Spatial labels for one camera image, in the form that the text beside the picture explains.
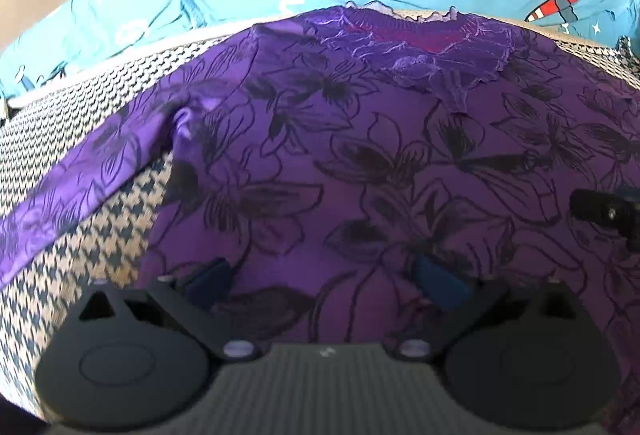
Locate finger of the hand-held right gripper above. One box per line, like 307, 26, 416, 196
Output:
570, 185, 640, 257

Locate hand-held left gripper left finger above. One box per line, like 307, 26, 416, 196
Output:
65, 257, 263, 363

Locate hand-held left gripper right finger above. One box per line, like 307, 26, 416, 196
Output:
395, 255, 587, 361

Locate purple floral garment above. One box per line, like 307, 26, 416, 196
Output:
0, 5, 640, 435

